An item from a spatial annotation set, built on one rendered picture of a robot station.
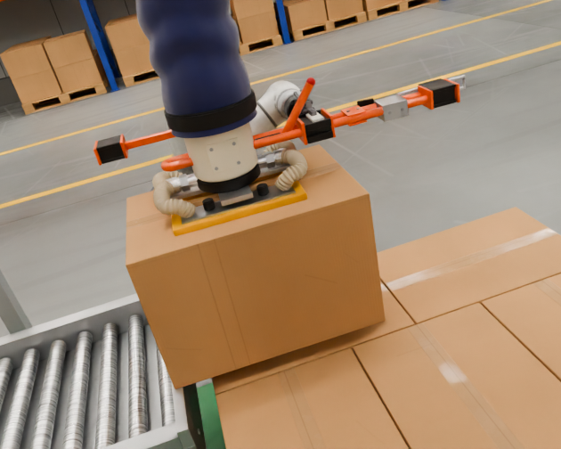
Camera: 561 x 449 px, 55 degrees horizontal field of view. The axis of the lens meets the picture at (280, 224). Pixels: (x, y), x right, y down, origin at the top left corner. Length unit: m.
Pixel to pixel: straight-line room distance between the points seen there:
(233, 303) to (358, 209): 0.39
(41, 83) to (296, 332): 7.60
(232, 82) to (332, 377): 0.80
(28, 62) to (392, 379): 7.81
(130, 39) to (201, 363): 7.36
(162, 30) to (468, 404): 1.09
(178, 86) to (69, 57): 7.38
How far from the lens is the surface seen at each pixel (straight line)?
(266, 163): 1.42
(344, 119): 1.43
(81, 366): 1.85
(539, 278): 1.77
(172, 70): 1.27
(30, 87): 8.78
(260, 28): 8.71
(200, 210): 1.36
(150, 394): 1.72
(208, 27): 1.24
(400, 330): 1.59
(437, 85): 1.53
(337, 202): 1.30
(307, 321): 1.45
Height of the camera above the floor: 1.60
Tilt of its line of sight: 28 degrees down
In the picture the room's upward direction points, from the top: 14 degrees counter-clockwise
